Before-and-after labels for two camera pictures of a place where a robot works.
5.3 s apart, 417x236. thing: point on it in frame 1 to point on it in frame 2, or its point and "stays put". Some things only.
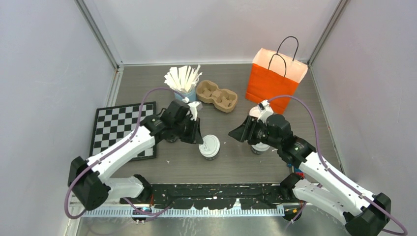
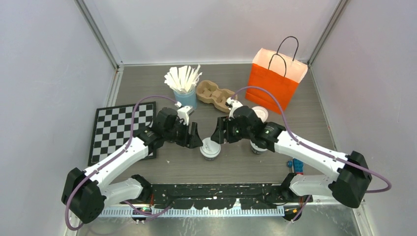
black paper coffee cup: x=259 y=148 stays put
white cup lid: x=211 y=146 stays put
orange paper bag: x=272 y=75 stays put
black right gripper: x=246 y=131 to x=219 y=135
